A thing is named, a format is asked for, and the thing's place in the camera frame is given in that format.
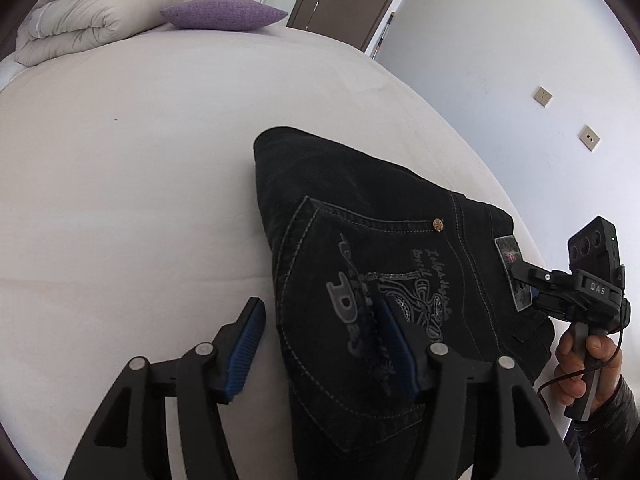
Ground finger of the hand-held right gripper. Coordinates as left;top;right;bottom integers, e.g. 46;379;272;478
531;287;577;318
509;259;577;289

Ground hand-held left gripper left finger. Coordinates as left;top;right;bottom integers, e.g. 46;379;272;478
62;297;267;480

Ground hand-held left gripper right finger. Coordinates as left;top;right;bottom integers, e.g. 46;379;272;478
372;297;581;480

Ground black denim pants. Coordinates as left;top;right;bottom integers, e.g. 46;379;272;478
252;127;556;480

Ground person's right forearm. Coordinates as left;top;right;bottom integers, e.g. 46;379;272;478
575;375;640;480

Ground person's right hand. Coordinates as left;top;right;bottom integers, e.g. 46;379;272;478
554;330;623;406

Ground white bed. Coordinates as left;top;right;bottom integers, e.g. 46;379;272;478
0;25;576;480

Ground thin stick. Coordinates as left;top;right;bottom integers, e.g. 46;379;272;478
372;12;396;58

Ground purple pillow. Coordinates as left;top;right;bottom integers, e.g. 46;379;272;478
160;0;289;31

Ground folded beige duvet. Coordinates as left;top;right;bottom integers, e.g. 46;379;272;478
15;0;193;67

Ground black cable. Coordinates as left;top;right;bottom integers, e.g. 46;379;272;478
535;300;632;391

